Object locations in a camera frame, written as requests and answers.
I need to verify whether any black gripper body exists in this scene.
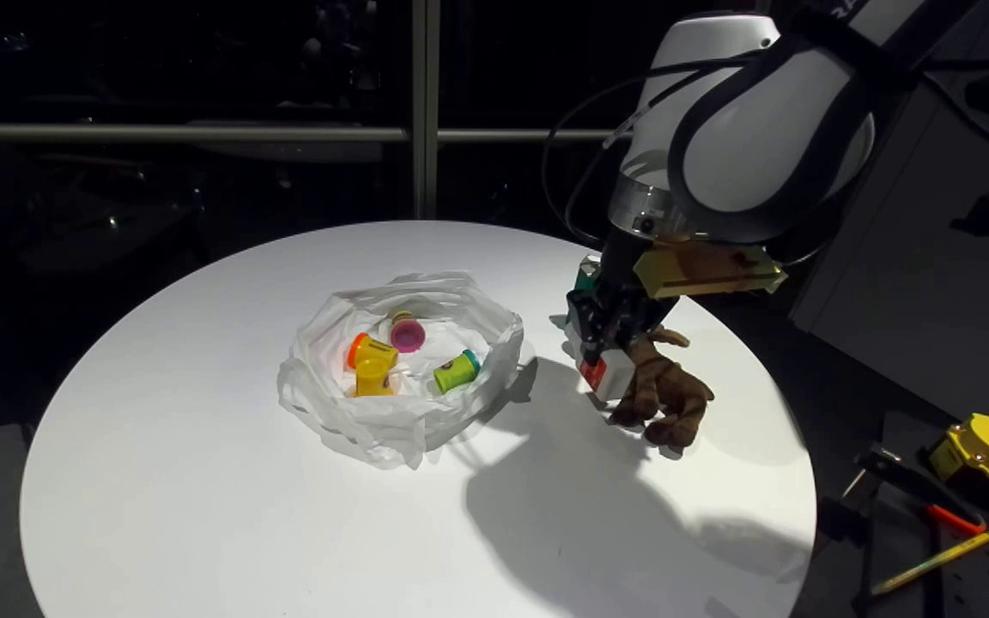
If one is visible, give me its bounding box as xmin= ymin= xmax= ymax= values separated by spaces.
xmin=566 ymin=232 xmax=673 ymax=342

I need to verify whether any white toy milk carton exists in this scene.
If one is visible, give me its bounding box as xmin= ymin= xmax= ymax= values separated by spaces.
xmin=578 ymin=350 xmax=636 ymax=410

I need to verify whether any brown plush toy dog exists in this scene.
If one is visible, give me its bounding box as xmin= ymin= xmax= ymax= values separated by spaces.
xmin=610 ymin=325 xmax=714 ymax=452

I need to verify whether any green toy carton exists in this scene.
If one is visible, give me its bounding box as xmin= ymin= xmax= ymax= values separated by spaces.
xmin=568 ymin=259 xmax=599 ymax=295

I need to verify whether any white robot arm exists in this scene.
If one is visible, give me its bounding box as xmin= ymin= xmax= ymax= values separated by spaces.
xmin=566 ymin=0 xmax=975 ymax=365

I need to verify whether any purple toy cup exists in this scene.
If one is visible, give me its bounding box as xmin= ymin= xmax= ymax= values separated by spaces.
xmin=386 ymin=318 xmax=425 ymax=354

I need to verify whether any clear plastic bag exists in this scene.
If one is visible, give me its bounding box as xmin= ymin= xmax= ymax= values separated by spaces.
xmin=276 ymin=272 xmax=524 ymax=470

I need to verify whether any yellow toy cup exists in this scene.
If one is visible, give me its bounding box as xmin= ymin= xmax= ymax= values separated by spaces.
xmin=345 ymin=334 xmax=399 ymax=394

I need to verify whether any metal window railing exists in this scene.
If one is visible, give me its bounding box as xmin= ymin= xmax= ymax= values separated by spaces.
xmin=0 ymin=0 xmax=865 ymax=219

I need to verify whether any wrist camera with yellow tape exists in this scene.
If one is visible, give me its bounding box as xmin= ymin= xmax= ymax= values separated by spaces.
xmin=632 ymin=239 xmax=785 ymax=300

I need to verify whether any red-handled black tool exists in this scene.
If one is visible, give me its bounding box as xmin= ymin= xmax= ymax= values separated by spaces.
xmin=859 ymin=445 xmax=984 ymax=530

